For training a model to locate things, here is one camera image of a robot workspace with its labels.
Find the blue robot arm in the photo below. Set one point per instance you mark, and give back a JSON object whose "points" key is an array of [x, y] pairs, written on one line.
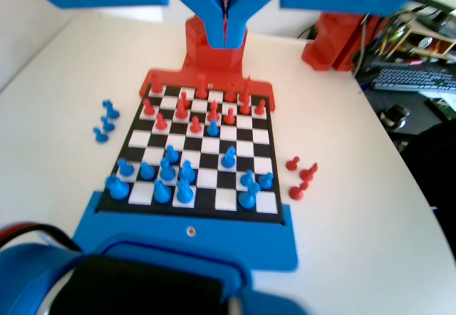
{"points": [[35, 279]]}

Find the red chess rook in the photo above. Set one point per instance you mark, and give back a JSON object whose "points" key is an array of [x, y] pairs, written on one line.
{"points": [[155, 85], [231, 93]]}

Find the blue chess rook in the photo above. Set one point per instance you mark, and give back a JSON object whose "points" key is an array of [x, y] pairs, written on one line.
{"points": [[110, 109], [115, 188]]}

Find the red chess pawn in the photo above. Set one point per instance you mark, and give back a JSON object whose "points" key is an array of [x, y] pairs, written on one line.
{"points": [[194, 126], [228, 116], [184, 96], [147, 109], [293, 164], [161, 122], [244, 108], [260, 108]]}

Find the red chess king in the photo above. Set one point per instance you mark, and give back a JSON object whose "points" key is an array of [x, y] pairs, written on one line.
{"points": [[246, 92]]}

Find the blue chess pawn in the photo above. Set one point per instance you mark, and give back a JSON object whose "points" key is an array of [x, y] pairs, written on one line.
{"points": [[124, 168], [213, 128], [107, 125], [246, 177], [146, 171], [100, 135], [171, 154], [265, 180]]}

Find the red chess queen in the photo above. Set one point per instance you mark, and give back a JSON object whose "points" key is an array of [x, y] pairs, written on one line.
{"points": [[202, 88]]}

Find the red chess bishop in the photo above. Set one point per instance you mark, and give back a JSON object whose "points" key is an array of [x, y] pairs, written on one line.
{"points": [[213, 111], [297, 192]]}

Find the black white chess board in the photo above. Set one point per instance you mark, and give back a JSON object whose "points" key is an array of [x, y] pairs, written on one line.
{"points": [[210, 149]]}

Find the blue chess piece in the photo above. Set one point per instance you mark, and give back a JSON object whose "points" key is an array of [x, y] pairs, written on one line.
{"points": [[165, 170], [186, 172]]}

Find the blue chess knight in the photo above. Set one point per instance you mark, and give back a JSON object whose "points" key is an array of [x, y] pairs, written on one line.
{"points": [[228, 159]]}

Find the blue chess bishop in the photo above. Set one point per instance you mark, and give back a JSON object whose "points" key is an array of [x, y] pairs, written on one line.
{"points": [[162, 192]]}

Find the blue chess queen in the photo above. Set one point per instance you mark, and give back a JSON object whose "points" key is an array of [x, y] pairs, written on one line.
{"points": [[184, 195]]}

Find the red plastic robot part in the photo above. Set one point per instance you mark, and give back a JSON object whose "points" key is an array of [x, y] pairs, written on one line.
{"points": [[327, 44]]}

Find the wooden shelf unit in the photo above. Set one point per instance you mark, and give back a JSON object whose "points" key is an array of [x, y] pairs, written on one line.
{"points": [[427, 40]]}

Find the dark computer keyboard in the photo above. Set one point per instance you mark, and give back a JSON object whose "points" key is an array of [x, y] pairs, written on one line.
{"points": [[409, 78]]}

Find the dark round object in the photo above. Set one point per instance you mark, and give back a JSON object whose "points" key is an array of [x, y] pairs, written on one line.
{"points": [[393, 115]]}

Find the black chair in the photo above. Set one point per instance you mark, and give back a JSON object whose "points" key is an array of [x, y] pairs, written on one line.
{"points": [[434, 165]]}

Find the blue base plate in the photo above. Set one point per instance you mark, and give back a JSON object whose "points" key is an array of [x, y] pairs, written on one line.
{"points": [[249, 243]]}

